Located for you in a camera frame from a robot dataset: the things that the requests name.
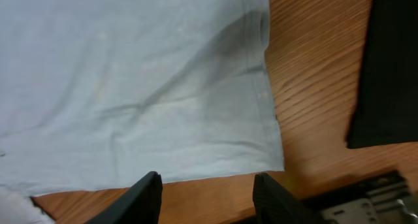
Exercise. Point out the black t-shirt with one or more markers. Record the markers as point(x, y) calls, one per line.
point(386, 110)

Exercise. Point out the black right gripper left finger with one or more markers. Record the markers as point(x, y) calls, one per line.
point(140, 204)

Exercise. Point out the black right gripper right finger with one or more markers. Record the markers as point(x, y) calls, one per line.
point(275, 205)

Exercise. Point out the light blue printed t-shirt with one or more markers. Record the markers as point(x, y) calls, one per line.
point(97, 93)

